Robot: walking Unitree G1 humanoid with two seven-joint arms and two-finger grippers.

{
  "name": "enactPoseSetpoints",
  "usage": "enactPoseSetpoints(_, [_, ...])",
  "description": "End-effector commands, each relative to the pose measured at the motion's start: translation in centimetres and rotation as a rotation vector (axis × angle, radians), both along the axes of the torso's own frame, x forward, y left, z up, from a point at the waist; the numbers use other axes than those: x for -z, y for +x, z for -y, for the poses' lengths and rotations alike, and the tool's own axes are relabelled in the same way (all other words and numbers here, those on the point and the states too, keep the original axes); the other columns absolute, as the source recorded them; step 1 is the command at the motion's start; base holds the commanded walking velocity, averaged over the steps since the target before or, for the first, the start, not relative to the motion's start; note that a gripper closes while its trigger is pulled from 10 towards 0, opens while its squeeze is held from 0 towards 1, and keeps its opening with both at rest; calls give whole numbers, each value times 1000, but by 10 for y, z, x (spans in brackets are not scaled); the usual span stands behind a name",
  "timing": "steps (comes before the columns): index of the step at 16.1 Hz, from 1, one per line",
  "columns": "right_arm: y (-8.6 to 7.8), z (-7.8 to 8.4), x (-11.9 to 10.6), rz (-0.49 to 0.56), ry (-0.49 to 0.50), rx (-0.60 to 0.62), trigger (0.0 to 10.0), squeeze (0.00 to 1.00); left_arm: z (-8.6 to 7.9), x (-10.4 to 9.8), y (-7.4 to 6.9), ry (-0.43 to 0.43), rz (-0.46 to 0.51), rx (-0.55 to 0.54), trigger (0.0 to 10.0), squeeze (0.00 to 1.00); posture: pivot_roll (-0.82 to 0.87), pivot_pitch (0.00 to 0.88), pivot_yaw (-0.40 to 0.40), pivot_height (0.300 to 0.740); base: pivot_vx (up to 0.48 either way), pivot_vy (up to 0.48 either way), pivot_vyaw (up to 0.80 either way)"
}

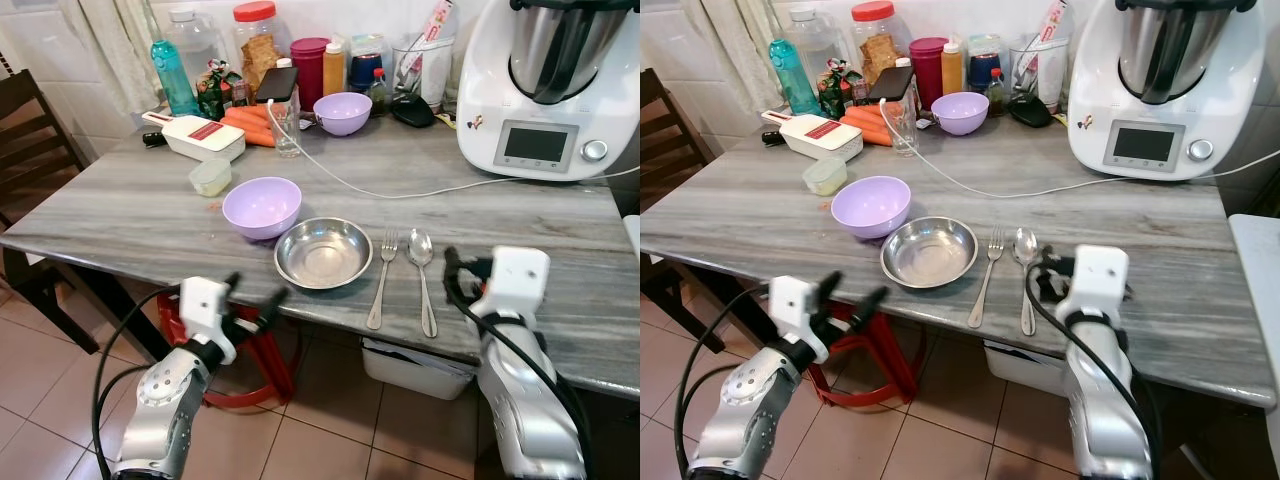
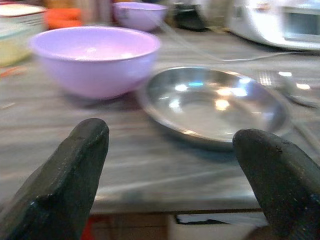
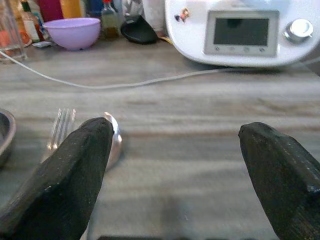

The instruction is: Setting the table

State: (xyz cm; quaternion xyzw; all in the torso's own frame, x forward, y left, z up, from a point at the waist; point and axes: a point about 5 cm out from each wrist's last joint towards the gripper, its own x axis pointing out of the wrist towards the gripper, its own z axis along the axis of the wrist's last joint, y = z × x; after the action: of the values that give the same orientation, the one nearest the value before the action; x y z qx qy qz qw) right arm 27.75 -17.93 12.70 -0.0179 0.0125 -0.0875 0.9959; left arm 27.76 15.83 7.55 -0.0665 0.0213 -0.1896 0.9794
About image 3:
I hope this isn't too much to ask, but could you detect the white paper towel roll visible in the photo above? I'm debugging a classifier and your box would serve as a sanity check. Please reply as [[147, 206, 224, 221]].
[[141, 0, 167, 33]]

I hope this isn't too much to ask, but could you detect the small white packet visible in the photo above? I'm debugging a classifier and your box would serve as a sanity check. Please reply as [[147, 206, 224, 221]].
[[31, 41, 53, 48]]

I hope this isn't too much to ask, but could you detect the silver metal fork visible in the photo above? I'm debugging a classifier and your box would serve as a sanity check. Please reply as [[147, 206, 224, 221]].
[[41, 107, 77, 163]]

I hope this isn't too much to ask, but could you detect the lilac plastic bowl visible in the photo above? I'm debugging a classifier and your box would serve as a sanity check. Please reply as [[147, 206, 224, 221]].
[[42, 17, 102, 52]]

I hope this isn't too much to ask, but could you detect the black curved plastic object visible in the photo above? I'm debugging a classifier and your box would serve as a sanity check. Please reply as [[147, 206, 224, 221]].
[[120, 14, 159, 45]]

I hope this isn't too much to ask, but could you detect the oil bottle with red cap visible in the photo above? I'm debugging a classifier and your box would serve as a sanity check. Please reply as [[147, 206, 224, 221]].
[[100, 0, 121, 40]]

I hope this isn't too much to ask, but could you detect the white power cable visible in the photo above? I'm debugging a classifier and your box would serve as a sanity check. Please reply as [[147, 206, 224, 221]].
[[0, 49, 320, 90]]

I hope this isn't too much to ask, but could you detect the clear glass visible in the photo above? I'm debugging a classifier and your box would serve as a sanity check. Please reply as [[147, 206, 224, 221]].
[[0, 0, 28, 65]]

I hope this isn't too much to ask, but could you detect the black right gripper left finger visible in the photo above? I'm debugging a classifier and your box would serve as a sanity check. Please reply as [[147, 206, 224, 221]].
[[0, 116, 116, 240]]

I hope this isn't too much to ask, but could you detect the white kitchen appliance with screen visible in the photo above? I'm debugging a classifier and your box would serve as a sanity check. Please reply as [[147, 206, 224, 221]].
[[164, 0, 320, 68]]

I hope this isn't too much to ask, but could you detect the hot sauce bottle red label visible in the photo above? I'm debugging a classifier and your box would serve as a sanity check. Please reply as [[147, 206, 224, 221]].
[[20, 0, 42, 44]]

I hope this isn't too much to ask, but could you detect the silver metal spoon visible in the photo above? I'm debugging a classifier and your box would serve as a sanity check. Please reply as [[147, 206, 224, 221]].
[[103, 111, 123, 170]]

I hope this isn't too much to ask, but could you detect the magenta container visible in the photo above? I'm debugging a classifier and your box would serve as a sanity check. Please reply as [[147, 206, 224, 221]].
[[37, 0, 65, 23]]

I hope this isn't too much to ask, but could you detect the orange yellow container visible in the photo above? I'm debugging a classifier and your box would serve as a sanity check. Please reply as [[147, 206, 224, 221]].
[[60, 0, 83, 19]]

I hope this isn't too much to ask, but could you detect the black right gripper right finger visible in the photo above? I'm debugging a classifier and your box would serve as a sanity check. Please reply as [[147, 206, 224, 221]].
[[237, 121, 320, 240]]

